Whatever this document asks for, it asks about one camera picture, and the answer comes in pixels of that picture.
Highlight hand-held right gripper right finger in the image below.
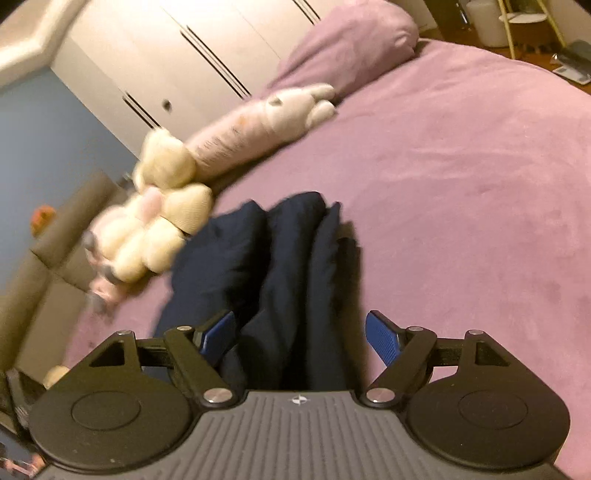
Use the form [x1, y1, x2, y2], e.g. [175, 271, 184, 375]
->
[362, 311, 504, 409]

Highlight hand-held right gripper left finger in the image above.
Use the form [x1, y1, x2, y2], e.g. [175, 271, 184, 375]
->
[88, 310, 238, 409]

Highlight navy zip jacket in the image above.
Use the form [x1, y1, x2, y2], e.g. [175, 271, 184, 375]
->
[154, 191, 361, 393]

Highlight beige round object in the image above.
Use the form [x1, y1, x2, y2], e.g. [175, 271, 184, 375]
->
[43, 364, 71, 389]

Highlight brown padded headboard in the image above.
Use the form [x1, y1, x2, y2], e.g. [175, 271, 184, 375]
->
[0, 173, 137, 384]

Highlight cream flower plush cushion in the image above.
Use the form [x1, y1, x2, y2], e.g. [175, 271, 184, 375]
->
[90, 128, 214, 282]

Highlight pink plush with grey paws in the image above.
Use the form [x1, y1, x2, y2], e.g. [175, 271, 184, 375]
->
[83, 231, 132, 319]

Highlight purple bed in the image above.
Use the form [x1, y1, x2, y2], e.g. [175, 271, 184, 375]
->
[60, 39, 591, 407]

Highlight small orange toy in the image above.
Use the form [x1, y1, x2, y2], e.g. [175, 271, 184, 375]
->
[30, 205, 57, 236]

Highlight long pink rabbit plush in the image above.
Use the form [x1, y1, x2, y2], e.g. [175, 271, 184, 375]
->
[187, 84, 338, 183]

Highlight white wardrobe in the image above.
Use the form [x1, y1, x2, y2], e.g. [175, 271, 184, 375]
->
[51, 0, 402, 153]

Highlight purple pillow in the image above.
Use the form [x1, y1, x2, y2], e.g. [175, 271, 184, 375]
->
[265, 0, 421, 104]

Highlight white bin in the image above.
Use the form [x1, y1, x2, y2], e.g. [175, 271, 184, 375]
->
[465, 0, 509, 48]

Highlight grey items on floor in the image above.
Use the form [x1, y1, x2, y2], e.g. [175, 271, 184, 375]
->
[551, 39, 591, 86]

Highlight yellow-legged side table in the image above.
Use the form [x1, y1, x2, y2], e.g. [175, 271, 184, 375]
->
[501, 0, 571, 58]

